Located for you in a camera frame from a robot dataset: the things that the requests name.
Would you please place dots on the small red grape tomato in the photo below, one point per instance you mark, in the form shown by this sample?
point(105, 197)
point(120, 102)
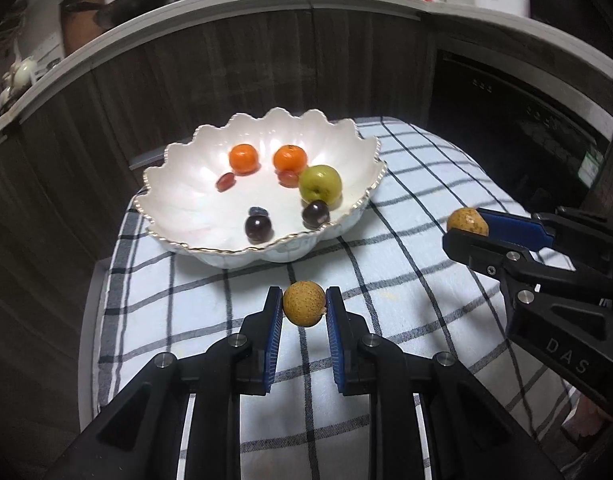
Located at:
point(224, 181)
point(288, 178)

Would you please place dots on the white checked cloth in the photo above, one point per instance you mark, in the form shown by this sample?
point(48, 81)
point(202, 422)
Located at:
point(411, 280)

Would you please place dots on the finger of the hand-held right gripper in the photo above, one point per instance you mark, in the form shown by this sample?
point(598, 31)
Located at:
point(474, 250)
point(516, 230)

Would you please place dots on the orange mandarin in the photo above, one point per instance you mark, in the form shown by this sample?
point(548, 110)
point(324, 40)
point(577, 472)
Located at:
point(244, 158)
point(289, 158)

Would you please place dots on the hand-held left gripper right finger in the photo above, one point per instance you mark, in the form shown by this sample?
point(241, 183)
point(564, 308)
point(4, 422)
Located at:
point(335, 345)

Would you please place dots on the black wok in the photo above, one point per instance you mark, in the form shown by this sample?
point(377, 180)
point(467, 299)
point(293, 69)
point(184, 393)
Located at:
point(131, 5)

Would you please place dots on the built-in black dishwasher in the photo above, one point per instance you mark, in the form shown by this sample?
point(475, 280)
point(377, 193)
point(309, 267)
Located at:
point(511, 125)

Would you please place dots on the brown longan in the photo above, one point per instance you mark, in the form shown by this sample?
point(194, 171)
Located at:
point(304, 305)
point(467, 221)

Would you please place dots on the person's right hand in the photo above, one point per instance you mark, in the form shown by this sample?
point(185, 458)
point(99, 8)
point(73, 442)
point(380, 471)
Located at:
point(586, 415)

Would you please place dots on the blueberry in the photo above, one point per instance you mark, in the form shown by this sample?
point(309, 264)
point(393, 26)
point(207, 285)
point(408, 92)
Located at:
point(257, 210)

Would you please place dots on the yellow-green pear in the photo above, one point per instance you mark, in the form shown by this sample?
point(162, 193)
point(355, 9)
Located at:
point(320, 184)

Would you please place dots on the brown wooden cutting board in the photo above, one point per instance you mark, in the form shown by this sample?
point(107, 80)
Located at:
point(79, 32)

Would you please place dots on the white scalloped ceramic bowl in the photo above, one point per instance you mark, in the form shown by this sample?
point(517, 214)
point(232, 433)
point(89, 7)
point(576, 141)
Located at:
point(186, 200)

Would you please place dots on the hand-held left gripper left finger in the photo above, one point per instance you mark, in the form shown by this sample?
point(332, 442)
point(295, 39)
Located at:
point(274, 340)

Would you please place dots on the dark purple plum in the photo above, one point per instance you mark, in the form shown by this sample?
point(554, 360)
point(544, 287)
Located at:
point(315, 213)
point(259, 228)

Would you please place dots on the white teapot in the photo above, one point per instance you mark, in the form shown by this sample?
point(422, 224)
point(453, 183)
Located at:
point(21, 72)

